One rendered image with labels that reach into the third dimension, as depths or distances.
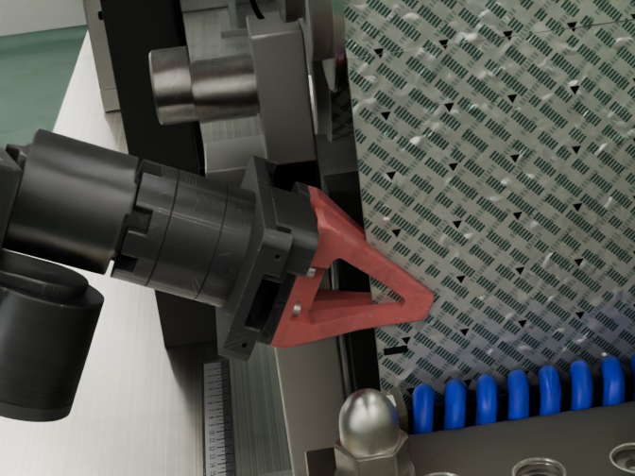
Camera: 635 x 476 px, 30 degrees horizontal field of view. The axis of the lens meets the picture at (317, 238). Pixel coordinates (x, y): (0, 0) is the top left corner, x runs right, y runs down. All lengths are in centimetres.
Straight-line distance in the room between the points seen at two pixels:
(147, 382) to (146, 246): 40
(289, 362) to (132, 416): 22
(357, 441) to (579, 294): 15
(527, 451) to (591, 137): 15
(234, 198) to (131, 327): 47
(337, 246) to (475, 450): 11
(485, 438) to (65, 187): 22
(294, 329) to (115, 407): 36
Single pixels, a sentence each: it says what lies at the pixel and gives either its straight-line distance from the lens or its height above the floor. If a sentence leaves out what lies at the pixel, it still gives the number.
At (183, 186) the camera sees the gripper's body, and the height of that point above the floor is 116.
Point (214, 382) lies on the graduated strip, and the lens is 90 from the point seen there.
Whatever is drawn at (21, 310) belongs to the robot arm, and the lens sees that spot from 54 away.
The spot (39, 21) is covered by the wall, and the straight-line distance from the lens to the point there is 628.
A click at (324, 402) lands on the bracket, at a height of 98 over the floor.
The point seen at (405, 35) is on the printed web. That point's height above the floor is 121.
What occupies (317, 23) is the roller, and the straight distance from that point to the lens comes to 54.
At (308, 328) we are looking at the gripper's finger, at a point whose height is 109.
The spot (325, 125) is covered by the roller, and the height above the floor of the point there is 113.
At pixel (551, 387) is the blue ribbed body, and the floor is 104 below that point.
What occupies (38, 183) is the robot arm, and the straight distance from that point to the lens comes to 53.
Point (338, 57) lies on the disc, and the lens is 54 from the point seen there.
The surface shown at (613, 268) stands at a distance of 60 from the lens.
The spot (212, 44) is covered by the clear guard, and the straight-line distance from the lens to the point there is 160.
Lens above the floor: 135
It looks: 23 degrees down
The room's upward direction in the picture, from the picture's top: 7 degrees counter-clockwise
